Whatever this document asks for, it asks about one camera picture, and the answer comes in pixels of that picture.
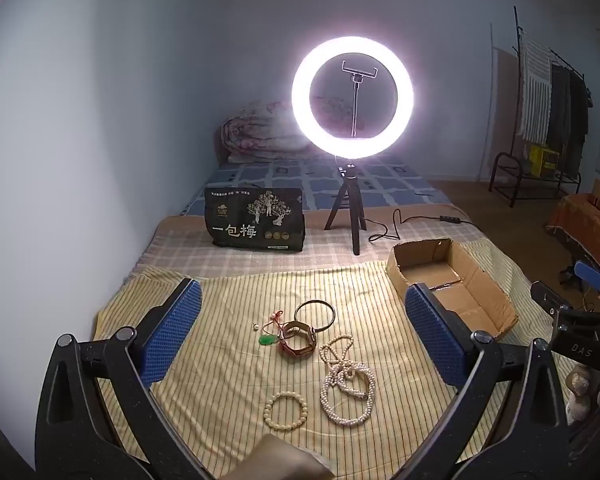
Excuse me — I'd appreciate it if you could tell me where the orange box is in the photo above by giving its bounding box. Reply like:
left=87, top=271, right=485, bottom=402
left=546, top=192, right=600, bottom=261

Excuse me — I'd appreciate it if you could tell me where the green jade pendant red cord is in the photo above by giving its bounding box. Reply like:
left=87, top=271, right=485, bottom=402
left=258, top=310, right=287, bottom=348

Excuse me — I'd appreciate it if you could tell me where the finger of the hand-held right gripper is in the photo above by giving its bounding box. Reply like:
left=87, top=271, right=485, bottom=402
left=530, top=281, right=573, bottom=317
left=574, top=260, right=600, bottom=292

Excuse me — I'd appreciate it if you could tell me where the blue patterned bed sheet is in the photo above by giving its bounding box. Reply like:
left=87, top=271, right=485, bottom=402
left=180, top=152, right=453, bottom=216

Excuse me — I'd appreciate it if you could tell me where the yellow striped cloth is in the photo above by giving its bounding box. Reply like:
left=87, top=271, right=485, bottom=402
left=94, top=240, right=576, bottom=466

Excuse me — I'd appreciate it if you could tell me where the black clothes rack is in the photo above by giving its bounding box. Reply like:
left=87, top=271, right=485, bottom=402
left=512, top=6, right=588, bottom=186

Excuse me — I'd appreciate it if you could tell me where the brown leather strap watch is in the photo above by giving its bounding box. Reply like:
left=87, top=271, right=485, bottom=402
left=278, top=320, right=317, bottom=358

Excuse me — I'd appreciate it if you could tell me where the dark metal bangle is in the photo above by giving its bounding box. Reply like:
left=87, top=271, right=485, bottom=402
left=294, top=299, right=337, bottom=333

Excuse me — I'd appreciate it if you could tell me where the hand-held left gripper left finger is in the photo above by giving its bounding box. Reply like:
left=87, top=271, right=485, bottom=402
left=34, top=276, right=203, bottom=480

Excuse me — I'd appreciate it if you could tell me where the black printed bag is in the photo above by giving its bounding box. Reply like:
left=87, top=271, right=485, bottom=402
left=205, top=187, right=307, bottom=251

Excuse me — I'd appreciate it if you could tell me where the yellow box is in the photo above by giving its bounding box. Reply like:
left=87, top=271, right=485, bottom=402
left=529, top=144, right=561, bottom=177

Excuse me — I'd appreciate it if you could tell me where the cardboard box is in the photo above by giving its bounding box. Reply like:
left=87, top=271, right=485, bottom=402
left=386, top=238, right=520, bottom=343

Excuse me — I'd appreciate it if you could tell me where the dark grey garment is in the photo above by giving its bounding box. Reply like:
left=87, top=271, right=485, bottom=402
left=547, top=62, right=571, bottom=151

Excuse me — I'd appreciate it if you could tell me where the black power cable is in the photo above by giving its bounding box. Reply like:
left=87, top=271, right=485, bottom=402
left=360, top=207, right=481, bottom=241

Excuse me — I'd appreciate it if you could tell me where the phone holder on pole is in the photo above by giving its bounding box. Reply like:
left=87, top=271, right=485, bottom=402
left=341, top=60, right=376, bottom=138

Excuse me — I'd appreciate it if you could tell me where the tan board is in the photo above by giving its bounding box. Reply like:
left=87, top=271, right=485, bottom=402
left=490, top=22, right=520, bottom=181

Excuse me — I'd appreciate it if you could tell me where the white striped garment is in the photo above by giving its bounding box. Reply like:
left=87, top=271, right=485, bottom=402
left=519, top=32, right=552, bottom=143

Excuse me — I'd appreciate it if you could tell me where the folded floral quilt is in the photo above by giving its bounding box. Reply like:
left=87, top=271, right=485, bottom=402
left=221, top=100, right=321, bottom=165

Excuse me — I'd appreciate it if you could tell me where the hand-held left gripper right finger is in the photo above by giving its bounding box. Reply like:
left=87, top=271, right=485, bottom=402
left=404, top=282, right=568, bottom=480

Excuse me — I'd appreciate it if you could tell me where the pink plaid blanket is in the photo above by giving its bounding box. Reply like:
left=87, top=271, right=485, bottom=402
left=135, top=202, right=486, bottom=281

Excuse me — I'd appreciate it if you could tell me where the dark hanging garment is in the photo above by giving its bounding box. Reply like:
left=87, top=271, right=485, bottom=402
left=567, top=70, right=591, bottom=176

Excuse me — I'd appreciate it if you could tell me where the person's right hand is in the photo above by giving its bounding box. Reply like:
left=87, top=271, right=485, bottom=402
left=565, top=364, right=600, bottom=423

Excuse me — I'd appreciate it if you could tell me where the white ring light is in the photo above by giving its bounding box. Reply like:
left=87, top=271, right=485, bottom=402
left=291, top=35, right=415, bottom=157

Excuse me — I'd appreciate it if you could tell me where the cream bead bracelet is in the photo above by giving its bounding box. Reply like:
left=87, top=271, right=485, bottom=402
left=263, top=391, right=310, bottom=429

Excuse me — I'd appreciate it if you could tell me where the white pearl necklace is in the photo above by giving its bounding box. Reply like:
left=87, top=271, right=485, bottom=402
left=319, top=334, right=377, bottom=425

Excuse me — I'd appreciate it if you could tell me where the black tripod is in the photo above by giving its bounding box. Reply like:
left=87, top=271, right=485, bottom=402
left=324, top=160, right=367, bottom=256

